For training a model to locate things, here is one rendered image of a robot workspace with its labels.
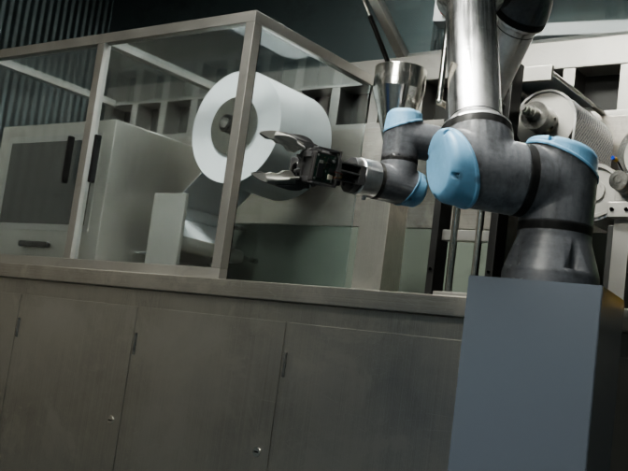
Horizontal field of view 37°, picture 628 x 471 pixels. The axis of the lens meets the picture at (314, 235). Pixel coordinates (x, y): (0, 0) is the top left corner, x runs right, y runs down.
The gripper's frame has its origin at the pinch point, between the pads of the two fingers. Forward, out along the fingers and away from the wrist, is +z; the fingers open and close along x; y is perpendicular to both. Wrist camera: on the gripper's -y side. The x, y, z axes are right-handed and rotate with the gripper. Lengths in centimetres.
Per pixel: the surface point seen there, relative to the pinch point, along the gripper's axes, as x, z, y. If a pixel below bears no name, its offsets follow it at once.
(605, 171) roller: -13, -75, 11
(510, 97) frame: -24, -55, 0
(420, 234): 7, -76, -59
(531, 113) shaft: -22, -60, 1
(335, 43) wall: -83, -134, -260
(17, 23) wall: -63, 7, -336
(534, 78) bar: -31, -64, -6
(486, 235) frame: 6, -55, 0
